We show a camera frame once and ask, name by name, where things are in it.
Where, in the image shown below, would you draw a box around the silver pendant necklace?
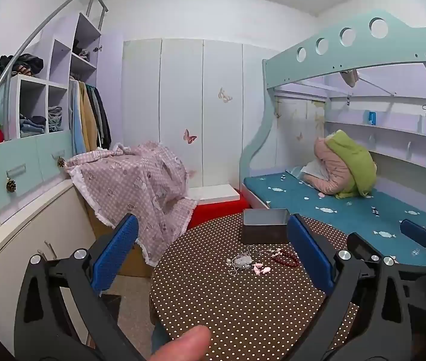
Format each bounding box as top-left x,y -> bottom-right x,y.
226,245 -> 263,276

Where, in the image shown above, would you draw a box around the cardboard box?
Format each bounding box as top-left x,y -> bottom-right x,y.
93,211 -> 154,278

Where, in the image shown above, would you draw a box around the pink padded coat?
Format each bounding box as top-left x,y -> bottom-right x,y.
312,135 -> 353,196

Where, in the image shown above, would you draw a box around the teal bunk bed frame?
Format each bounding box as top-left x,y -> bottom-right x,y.
240,8 -> 426,211

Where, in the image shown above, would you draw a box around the tan hanging coat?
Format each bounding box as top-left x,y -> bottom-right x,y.
78,81 -> 100,152

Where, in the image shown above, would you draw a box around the person's left hand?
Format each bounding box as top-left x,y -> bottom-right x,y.
149,325 -> 212,361

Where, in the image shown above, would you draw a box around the red box with white lid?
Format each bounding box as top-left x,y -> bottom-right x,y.
186,184 -> 254,231

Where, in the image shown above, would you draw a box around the folded dark jeans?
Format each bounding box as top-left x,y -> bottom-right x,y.
20,113 -> 47,138

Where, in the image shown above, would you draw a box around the white pillow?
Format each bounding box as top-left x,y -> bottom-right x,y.
301,160 -> 328,182

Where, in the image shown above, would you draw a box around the lilac stair shelf unit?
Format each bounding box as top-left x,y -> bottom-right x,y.
8,12 -> 103,140

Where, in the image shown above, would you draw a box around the light blue hanging garment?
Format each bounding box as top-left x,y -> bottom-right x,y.
68,79 -> 86,156

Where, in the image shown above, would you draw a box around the white wall shelf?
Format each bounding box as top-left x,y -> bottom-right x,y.
326,96 -> 426,160

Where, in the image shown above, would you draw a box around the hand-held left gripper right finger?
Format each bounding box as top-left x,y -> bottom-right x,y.
287,214 -> 413,361

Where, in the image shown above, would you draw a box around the white low cabinet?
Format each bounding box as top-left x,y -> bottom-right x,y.
0,178 -> 105,347

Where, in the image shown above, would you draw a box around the white wardrobe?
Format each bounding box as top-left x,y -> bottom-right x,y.
122,38 -> 285,189

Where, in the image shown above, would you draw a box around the pink checked blanket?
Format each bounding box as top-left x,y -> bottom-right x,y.
65,141 -> 199,266

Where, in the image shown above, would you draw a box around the brown polka-dot tablecloth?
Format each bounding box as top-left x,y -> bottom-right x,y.
150,214 -> 386,361

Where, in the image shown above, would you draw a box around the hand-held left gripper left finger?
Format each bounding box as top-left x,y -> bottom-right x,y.
13,214 -> 147,361

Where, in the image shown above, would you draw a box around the dark hanging jackets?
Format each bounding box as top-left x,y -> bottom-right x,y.
85,85 -> 112,150

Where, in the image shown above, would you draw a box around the blue patterned bed sheet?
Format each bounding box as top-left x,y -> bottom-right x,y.
244,175 -> 426,271

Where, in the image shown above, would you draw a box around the folded light jeans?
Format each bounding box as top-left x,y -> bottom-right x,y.
48,106 -> 64,133

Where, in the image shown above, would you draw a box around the grey-brown hanging cloth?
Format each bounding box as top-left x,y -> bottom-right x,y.
340,69 -> 359,88

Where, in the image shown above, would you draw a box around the grey metal box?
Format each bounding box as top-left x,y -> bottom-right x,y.
240,208 -> 292,245

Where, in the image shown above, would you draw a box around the teal drawer cabinet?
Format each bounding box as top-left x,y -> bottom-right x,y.
0,131 -> 73,227

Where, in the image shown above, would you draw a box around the pile of dark clothes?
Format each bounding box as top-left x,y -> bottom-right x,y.
0,53 -> 44,81

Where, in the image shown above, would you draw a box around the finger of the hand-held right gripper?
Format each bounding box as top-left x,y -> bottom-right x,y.
400,219 -> 426,269

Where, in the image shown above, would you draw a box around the red bead bracelet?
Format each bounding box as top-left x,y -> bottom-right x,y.
271,254 -> 300,269

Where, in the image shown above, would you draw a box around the grey metal handrail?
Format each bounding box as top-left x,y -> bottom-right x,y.
0,0 -> 109,104

